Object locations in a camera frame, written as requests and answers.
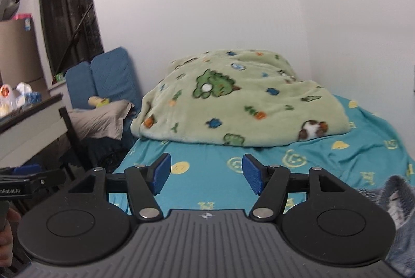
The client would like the person's left hand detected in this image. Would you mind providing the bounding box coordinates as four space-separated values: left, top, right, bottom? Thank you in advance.
0 207 22 267

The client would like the beige cloth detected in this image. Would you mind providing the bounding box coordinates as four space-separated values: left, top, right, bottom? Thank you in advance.
69 101 135 141

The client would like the large blue quilted cushion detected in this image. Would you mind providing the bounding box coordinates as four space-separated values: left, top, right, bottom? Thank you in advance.
90 46 143 113

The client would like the dark window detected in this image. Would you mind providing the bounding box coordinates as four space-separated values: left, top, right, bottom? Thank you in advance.
32 0 105 84

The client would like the clear bag with orange print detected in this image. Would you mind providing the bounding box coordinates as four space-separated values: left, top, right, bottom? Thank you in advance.
0 84 17 118

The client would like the brown cardboard box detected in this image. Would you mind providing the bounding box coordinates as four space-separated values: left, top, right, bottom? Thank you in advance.
0 14 49 94

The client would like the small blue quilted cushion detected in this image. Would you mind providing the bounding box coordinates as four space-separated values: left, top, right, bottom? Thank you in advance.
66 62 98 110

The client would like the white plastic bag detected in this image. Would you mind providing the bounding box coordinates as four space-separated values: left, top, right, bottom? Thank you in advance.
15 82 43 108

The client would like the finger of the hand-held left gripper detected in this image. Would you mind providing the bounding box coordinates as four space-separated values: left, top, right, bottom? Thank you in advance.
0 164 67 198

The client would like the green printed fleece blanket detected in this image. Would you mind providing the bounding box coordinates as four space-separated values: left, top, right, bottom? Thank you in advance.
130 49 352 147

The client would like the blue-grey garment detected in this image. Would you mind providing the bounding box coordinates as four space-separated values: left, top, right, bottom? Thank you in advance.
353 175 415 277

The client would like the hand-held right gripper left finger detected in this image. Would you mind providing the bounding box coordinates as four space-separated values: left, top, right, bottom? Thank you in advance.
66 152 172 223

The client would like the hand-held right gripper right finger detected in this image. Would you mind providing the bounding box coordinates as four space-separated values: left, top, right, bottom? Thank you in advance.
242 154 357 222

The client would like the white desk with black frame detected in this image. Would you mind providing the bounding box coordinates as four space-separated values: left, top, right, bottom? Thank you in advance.
0 93 88 175

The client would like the turquoise printed bed sheet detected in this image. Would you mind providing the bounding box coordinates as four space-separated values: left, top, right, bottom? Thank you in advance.
108 93 415 217

